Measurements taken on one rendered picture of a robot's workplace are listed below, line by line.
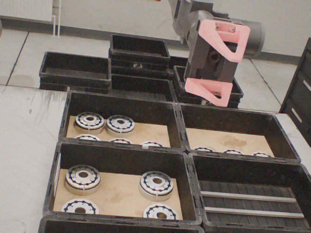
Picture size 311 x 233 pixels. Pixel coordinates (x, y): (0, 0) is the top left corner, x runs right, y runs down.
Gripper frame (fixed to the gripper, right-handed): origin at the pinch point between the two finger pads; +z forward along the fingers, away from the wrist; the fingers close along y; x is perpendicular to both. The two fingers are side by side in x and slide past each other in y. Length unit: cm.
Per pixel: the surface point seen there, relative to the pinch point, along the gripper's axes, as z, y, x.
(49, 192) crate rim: -34, 54, 24
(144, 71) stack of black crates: -199, 95, -19
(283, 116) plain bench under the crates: -121, 73, -82
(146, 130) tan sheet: -78, 62, -6
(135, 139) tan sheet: -72, 62, -2
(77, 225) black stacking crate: -23, 54, 16
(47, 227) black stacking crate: -23, 55, 23
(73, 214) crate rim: -26, 53, 17
